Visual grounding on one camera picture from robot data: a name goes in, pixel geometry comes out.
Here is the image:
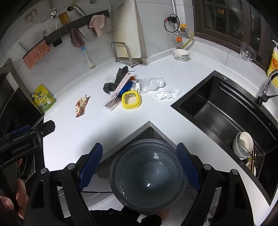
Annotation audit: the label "blue plastic wrapper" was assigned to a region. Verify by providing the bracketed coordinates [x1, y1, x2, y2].
[119, 79, 135, 96]

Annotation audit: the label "white bottle brush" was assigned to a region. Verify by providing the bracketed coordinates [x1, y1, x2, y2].
[81, 45, 96, 69]

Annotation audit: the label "black stove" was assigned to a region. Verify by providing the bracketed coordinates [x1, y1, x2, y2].
[0, 59, 45, 181]

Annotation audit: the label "white bowl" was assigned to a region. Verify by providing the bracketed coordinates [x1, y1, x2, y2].
[232, 131, 254, 159]

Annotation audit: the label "yellow dish soap bottle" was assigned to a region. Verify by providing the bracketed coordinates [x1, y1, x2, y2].
[267, 40, 278, 76]

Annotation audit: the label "person's foot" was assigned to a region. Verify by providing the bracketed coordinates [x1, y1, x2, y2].
[156, 209, 170, 220]

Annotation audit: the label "patterned paper wrapper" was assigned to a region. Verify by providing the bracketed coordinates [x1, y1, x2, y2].
[75, 94, 90, 118]

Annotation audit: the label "white cutting board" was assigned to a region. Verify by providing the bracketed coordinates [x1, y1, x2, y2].
[111, 0, 141, 59]

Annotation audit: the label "black glove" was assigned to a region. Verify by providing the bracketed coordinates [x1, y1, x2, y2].
[103, 66, 131, 94]

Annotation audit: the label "black cable loop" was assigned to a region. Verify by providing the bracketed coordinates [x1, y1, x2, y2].
[164, 14, 180, 33]

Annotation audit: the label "chrome faucet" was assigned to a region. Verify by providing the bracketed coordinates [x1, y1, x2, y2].
[255, 70, 278, 106]

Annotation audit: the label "pink cloth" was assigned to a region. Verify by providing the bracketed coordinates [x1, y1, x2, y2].
[88, 14, 106, 37]

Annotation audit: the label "patterned ceramic bowl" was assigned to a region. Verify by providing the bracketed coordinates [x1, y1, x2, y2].
[173, 49, 191, 62]

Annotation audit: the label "metal board rack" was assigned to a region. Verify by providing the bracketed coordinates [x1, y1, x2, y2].
[111, 42, 142, 67]

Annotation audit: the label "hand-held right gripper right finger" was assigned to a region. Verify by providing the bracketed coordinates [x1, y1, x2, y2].
[176, 142, 254, 226]

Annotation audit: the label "person's black trouser leg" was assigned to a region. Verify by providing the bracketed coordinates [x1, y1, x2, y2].
[90, 207, 162, 226]

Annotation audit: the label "black kitchen sink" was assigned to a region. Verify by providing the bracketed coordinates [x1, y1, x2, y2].
[170, 70, 278, 207]

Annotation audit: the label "long paper receipt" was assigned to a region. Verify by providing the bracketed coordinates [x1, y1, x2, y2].
[103, 72, 133, 112]

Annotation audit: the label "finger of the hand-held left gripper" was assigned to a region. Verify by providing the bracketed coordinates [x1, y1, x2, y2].
[12, 125, 33, 138]
[32, 120, 56, 142]

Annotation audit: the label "crumpled clear plastic bag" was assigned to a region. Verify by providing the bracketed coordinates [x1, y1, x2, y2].
[136, 77, 166, 94]

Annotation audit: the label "grey perforated waste basket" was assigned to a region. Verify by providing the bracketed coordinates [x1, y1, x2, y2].
[109, 138, 186, 216]

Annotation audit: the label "wall power socket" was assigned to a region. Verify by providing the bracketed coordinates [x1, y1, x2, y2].
[24, 9, 38, 25]

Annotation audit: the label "yellow plastic lid ring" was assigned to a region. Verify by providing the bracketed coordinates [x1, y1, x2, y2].
[122, 91, 141, 110]

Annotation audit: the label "grey metal pipe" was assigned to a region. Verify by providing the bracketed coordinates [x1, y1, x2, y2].
[170, 0, 181, 33]

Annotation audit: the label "black wall rail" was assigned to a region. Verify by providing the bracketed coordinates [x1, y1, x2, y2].
[43, 9, 110, 45]

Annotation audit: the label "white tissue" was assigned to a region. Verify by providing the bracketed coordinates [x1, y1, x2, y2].
[155, 88, 182, 100]

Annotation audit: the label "brown chopsticks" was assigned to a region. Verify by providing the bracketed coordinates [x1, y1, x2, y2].
[249, 150, 265, 168]

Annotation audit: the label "green yellow seasoning pouch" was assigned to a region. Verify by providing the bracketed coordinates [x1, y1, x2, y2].
[31, 85, 56, 113]

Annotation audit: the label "dark window frame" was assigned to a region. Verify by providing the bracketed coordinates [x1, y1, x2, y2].
[192, 0, 278, 72]

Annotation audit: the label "brown cloth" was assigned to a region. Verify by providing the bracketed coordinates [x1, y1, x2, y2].
[70, 28, 85, 48]

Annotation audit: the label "person's left hand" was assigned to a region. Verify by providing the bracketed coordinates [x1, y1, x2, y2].
[0, 179, 29, 219]

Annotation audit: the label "grey base cabinet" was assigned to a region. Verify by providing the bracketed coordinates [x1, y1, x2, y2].
[96, 125, 174, 166]

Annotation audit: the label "white hanging cloth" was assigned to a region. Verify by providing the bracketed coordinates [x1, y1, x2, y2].
[78, 26, 98, 42]

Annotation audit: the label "clear glass mug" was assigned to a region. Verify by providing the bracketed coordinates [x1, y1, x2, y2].
[239, 42, 257, 62]

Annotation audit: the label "orange wavy sponge cloth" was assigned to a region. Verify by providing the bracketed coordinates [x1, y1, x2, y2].
[22, 41, 51, 69]

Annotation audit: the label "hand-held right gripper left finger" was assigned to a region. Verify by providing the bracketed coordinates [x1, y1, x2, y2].
[23, 142, 103, 226]

